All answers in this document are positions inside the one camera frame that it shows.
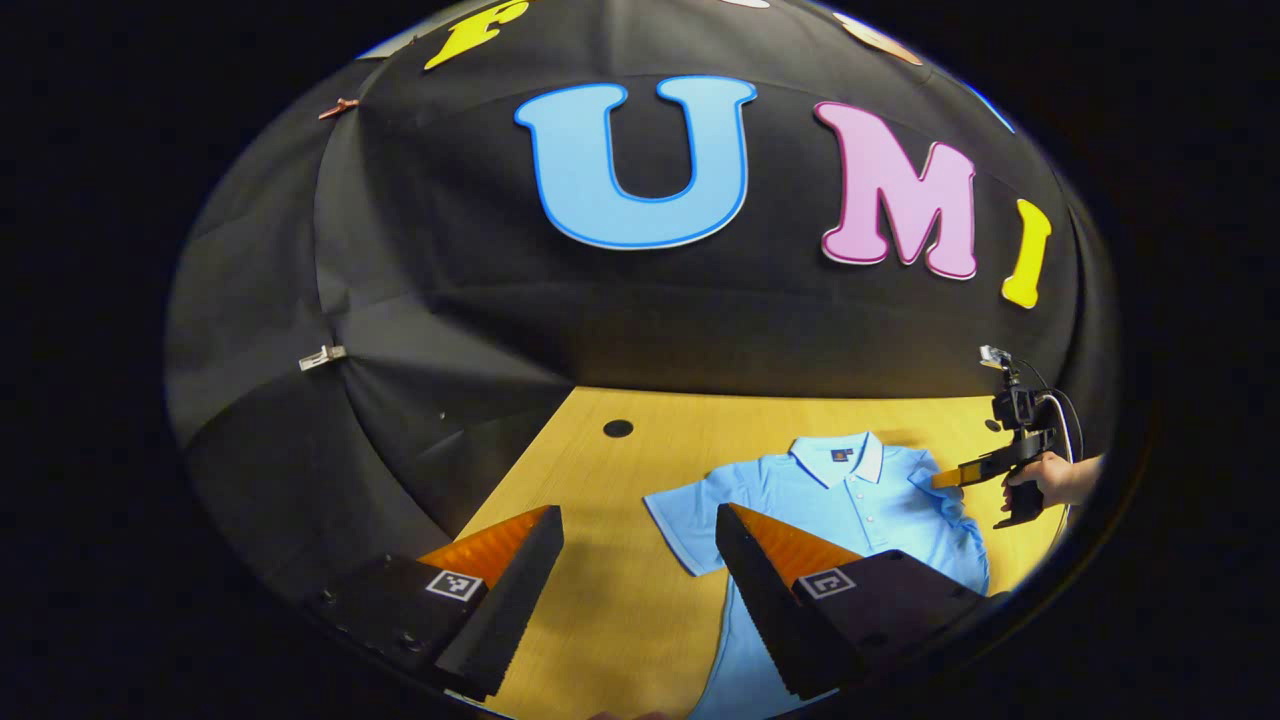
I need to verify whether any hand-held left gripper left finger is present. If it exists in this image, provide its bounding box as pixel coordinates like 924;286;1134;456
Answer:
305;505;565;702

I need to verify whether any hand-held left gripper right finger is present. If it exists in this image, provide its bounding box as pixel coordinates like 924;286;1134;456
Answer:
715;502;1004;700

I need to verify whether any light blue T-shirt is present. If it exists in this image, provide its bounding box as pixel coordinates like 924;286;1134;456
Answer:
643;431;991;720

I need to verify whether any black backdrop cloth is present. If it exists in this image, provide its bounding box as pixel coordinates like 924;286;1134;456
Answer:
165;0;1121;601

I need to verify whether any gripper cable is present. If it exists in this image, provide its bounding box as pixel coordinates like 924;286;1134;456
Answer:
1035;387;1086;464

